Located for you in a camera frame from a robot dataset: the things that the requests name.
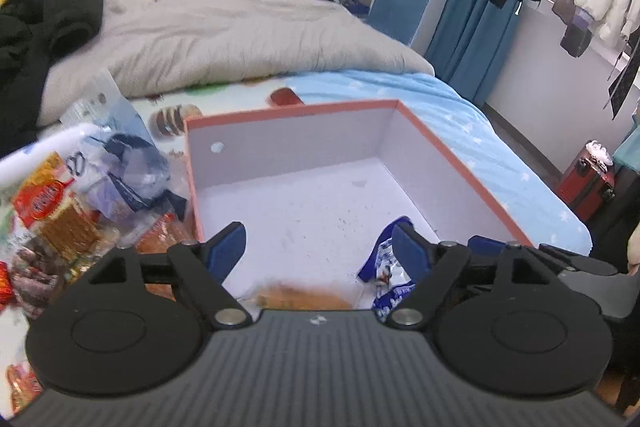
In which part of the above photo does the pink cardboard box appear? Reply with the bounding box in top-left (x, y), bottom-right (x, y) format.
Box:
top-left (182, 99), bottom-right (536, 313)

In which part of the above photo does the brown pastry clear packet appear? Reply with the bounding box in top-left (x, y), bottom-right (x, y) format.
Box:
top-left (250, 284), bottom-right (358, 311)

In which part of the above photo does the small red snack packet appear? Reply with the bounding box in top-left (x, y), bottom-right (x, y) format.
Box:
top-left (0, 262), bottom-right (13, 308)

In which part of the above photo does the blue curtain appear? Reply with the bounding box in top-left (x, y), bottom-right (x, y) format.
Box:
top-left (425, 0), bottom-right (523, 108)

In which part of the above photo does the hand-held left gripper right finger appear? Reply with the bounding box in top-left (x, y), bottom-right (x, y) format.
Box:
top-left (391, 223), bottom-right (551, 328)

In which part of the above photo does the clear plastic bag blue print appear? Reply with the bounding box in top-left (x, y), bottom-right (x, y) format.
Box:
top-left (60, 67), bottom-right (190, 228)

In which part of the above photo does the black jacket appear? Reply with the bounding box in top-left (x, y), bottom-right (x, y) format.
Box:
top-left (0, 0), bottom-right (106, 158)

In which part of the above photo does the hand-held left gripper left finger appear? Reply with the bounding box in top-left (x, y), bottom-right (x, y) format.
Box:
top-left (89, 222), bottom-right (253, 328)

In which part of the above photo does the blue white snack packet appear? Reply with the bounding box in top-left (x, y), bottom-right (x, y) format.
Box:
top-left (357, 217), bottom-right (441, 323)

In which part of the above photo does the grey duvet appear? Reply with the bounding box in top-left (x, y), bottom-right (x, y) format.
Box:
top-left (37, 0), bottom-right (436, 125)

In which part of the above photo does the black patterned scarf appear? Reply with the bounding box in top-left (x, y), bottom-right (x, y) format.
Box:
top-left (602, 42), bottom-right (640, 120)

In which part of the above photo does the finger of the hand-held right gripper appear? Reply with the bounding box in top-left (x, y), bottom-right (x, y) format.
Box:
top-left (539, 243), bottom-right (621, 276)
top-left (468, 235), bottom-right (524, 254)

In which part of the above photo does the red orange snack packet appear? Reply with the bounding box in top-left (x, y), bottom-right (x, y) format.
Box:
top-left (5, 364), bottom-right (43, 410)

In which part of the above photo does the dark red snack packet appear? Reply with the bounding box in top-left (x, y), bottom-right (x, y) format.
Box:
top-left (10, 247), bottom-right (66, 308)

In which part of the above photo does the red suitcase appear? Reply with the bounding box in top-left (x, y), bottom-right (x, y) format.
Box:
top-left (556, 139), bottom-right (618, 223)

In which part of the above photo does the white long carton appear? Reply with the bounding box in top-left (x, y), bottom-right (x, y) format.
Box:
top-left (0, 123), bottom-right (101, 185)

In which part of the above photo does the food print bed sheet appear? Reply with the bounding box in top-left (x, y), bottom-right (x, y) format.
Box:
top-left (0, 77), bottom-right (306, 413)

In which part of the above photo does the teal cloth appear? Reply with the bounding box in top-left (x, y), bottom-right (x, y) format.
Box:
top-left (612, 127), bottom-right (640, 168)

